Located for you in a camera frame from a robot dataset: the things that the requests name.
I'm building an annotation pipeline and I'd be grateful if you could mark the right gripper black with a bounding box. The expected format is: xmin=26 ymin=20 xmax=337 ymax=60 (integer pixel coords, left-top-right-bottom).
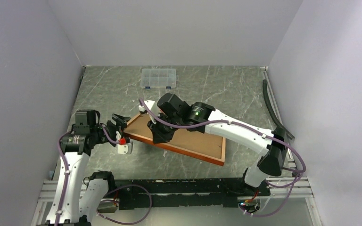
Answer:
xmin=147 ymin=111 xmax=183 ymax=144

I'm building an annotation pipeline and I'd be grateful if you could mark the brown backing board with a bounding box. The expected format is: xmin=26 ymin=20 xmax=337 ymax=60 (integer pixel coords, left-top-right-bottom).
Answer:
xmin=128 ymin=114 xmax=224 ymax=158

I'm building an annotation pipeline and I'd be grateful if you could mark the wooden picture frame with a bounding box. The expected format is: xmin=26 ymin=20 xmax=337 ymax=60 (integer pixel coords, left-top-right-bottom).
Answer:
xmin=123 ymin=112 xmax=227 ymax=167

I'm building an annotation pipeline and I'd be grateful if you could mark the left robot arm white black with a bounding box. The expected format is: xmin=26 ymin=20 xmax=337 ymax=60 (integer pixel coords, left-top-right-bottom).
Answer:
xmin=44 ymin=109 xmax=132 ymax=226

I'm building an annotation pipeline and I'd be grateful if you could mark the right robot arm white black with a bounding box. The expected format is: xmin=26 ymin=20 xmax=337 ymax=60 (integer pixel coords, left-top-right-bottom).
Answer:
xmin=139 ymin=93 xmax=287 ymax=195

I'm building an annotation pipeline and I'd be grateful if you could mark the clear plastic organizer box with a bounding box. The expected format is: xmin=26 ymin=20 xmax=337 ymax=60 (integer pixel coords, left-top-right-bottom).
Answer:
xmin=140 ymin=68 xmax=176 ymax=89

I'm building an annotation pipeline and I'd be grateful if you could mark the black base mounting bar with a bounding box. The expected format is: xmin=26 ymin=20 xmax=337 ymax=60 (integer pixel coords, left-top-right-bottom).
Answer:
xmin=106 ymin=178 xmax=271 ymax=210

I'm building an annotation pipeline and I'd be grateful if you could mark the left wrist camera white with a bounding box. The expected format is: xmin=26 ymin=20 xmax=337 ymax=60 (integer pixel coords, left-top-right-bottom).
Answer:
xmin=117 ymin=138 xmax=133 ymax=154

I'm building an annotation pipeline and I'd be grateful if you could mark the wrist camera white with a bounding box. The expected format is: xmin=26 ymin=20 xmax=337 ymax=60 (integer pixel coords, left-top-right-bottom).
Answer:
xmin=138 ymin=99 xmax=160 ymax=123
xmin=117 ymin=138 xmax=133 ymax=154

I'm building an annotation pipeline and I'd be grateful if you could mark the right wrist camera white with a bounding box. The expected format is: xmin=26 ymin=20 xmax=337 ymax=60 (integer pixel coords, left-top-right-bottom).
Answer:
xmin=138 ymin=99 xmax=160 ymax=123

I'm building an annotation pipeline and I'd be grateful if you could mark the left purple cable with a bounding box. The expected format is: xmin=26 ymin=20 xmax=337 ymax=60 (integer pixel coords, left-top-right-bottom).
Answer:
xmin=53 ymin=123 xmax=153 ymax=226

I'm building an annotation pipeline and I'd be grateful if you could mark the purple cable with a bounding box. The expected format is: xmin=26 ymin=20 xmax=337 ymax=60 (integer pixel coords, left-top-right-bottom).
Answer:
xmin=138 ymin=97 xmax=307 ymax=218
xmin=53 ymin=123 xmax=153 ymax=226

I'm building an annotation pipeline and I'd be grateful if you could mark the black corrugated hose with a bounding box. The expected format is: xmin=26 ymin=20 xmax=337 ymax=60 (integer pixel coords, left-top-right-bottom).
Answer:
xmin=262 ymin=79 xmax=295 ymax=140

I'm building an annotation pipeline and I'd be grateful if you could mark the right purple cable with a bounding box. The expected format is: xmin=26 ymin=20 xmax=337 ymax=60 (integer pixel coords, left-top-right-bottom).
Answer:
xmin=138 ymin=97 xmax=307 ymax=218

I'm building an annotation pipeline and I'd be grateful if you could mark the aluminium extrusion rail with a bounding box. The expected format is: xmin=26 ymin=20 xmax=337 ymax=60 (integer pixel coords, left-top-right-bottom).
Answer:
xmin=267 ymin=177 xmax=313 ymax=198

